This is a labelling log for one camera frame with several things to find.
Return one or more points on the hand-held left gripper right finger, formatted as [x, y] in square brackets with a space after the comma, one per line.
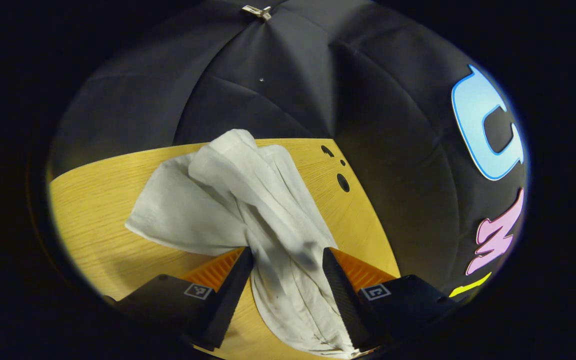
[350, 310]

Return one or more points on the black backdrop cloth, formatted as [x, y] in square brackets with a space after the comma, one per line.
[268, 90]

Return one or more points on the white jeans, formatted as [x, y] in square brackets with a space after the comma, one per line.
[238, 200]

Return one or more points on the white metal clip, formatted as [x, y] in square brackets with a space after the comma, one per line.
[257, 11]

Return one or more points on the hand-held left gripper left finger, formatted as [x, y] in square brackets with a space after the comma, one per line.
[225, 305]

